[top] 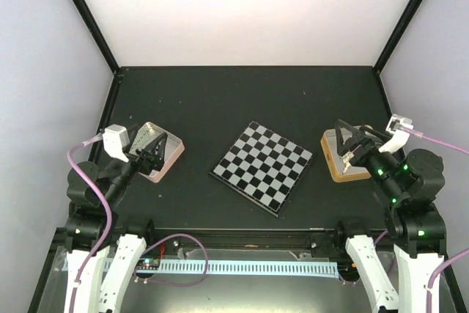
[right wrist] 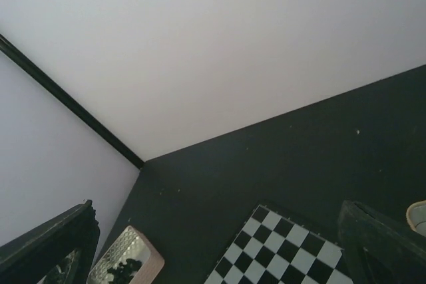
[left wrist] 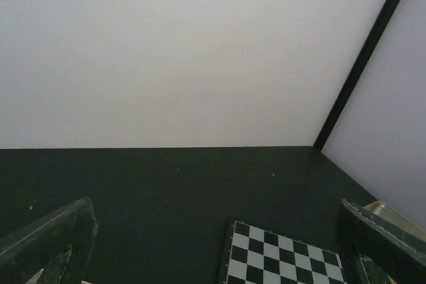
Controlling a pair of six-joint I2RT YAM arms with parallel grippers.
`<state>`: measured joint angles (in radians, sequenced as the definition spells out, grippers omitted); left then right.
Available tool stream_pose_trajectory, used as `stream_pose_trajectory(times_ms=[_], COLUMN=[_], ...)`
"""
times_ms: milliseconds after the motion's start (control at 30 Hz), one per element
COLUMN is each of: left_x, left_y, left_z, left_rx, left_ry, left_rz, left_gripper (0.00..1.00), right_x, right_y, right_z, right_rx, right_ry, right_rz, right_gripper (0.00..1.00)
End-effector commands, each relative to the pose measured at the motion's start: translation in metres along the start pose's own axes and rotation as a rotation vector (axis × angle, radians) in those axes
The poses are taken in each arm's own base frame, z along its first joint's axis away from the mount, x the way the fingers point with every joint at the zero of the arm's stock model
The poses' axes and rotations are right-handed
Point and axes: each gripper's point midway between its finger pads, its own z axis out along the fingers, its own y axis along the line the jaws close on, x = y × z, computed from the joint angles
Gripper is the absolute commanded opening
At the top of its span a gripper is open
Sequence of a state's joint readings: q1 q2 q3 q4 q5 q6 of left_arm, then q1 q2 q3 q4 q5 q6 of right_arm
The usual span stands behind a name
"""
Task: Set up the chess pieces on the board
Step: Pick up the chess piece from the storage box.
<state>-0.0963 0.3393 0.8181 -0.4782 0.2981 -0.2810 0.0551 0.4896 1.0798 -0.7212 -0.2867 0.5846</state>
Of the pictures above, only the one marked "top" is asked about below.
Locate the black aluminium rail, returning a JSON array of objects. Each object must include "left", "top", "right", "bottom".
[{"left": 58, "top": 227, "right": 352, "bottom": 255}]

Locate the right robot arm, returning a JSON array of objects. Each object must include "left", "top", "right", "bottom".
[{"left": 333, "top": 115, "right": 446, "bottom": 312}]

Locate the black frame post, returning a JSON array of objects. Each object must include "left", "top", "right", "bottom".
[
  {"left": 72, "top": 0, "right": 119, "bottom": 74},
  {"left": 373, "top": 0, "right": 423, "bottom": 74}
]

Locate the light blue slotted cable duct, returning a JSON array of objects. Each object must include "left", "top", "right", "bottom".
[{"left": 62, "top": 257, "right": 338, "bottom": 278}]

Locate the right black frame post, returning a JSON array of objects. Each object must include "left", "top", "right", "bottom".
[{"left": 373, "top": 0, "right": 423, "bottom": 74}]

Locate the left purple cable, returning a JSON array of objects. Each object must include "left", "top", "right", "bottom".
[{"left": 63, "top": 132, "right": 209, "bottom": 313}]

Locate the small circuit board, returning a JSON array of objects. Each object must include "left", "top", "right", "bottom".
[{"left": 136, "top": 258, "right": 160, "bottom": 270}]

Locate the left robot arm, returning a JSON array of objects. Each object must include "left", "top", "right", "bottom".
[{"left": 64, "top": 122, "right": 184, "bottom": 312}]

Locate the black and white chessboard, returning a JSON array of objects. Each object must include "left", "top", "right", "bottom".
[{"left": 210, "top": 121, "right": 314, "bottom": 217}]

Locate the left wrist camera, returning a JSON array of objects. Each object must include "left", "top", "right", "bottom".
[{"left": 103, "top": 124, "right": 130, "bottom": 163}]

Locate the white chess pieces pile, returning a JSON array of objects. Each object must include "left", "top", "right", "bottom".
[{"left": 341, "top": 151, "right": 354, "bottom": 174}]

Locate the pink metal tin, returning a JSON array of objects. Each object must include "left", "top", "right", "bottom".
[{"left": 139, "top": 122, "right": 185, "bottom": 183}]

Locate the left black frame post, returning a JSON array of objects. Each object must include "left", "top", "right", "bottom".
[{"left": 72, "top": 0, "right": 119, "bottom": 74}]

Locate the orange metal tin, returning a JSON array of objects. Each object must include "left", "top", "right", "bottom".
[{"left": 320, "top": 129, "right": 371, "bottom": 183}]

